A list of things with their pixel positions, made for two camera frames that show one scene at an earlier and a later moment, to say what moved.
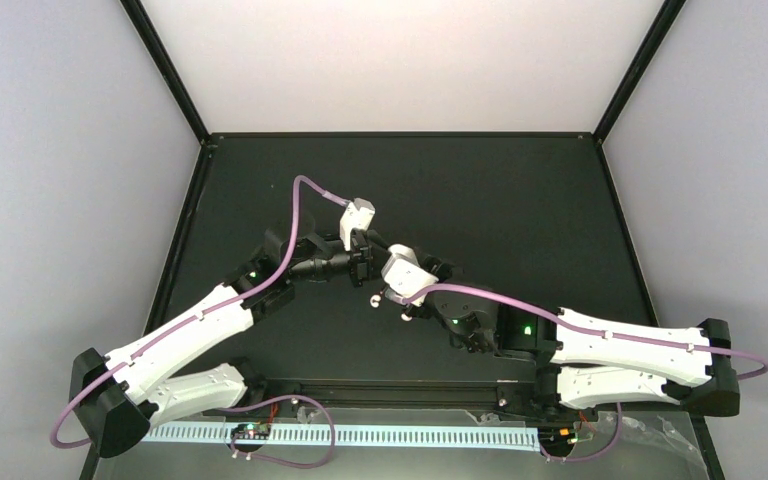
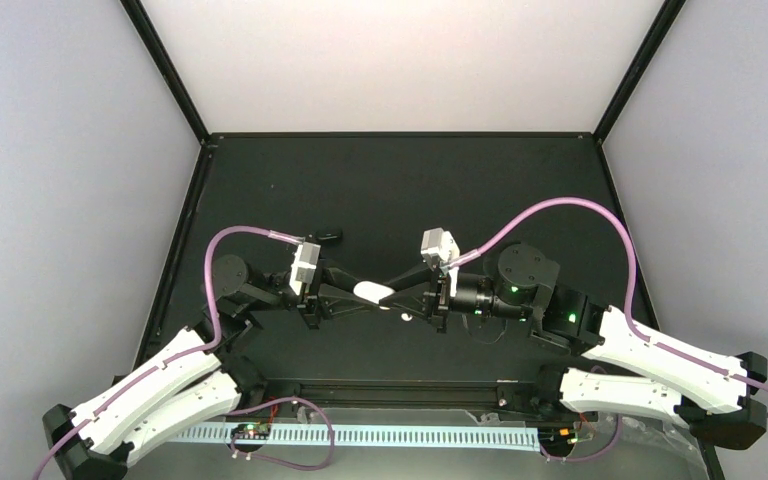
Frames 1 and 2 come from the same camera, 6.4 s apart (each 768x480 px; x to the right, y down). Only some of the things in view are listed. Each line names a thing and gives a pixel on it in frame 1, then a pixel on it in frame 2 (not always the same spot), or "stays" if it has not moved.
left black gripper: (363, 253) to (313, 303)
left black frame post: (153, 44) stays
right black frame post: (663, 22) stays
